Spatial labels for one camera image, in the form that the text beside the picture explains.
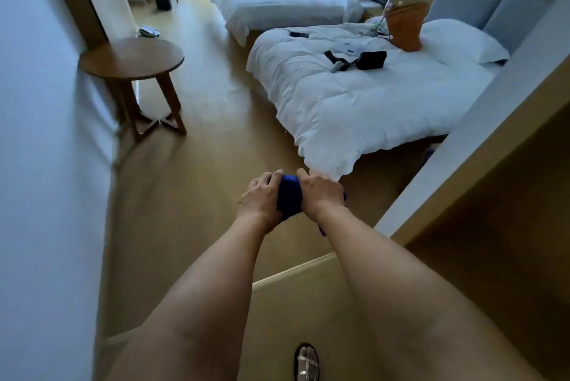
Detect person's right hand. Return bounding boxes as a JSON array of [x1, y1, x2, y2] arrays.
[[296, 167, 347, 224]]

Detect person's left hand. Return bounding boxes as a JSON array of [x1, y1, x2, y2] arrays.
[[236, 170, 286, 234]]

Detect blue microfibre cloth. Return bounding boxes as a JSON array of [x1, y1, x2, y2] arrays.
[[275, 174, 348, 237]]

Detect light wooden wardrobe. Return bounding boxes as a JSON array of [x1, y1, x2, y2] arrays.
[[391, 55, 570, 381]]

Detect person's left forearm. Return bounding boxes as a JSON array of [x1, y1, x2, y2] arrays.
[[104, 211, 273, 381]]

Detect person's right forearm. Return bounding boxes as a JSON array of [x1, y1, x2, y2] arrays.
[[313, 205, 546, 381]]

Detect black fabric bag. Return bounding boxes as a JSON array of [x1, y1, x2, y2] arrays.
[[355, 50, 388, 71]]

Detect white papers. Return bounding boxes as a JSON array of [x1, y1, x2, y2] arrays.
[[331, 39, 362, 56]]

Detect orange tote bag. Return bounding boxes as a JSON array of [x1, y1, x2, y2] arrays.
[[384, 1, 430, 53]]

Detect round wooden table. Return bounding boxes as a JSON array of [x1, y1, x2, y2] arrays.
[[78, 37, 188, 143]]

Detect far white bed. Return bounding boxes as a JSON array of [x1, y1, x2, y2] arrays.
[[210, 0, 365, 47]]

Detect white pillow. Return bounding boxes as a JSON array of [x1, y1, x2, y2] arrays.
[[418, 18, 511, 66]]

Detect black strap with buckle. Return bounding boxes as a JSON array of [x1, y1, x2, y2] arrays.
[[324, 50, 357, 74]]

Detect silver strap sandal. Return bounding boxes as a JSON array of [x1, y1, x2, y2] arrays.
[[293, 342, 321, 381]]

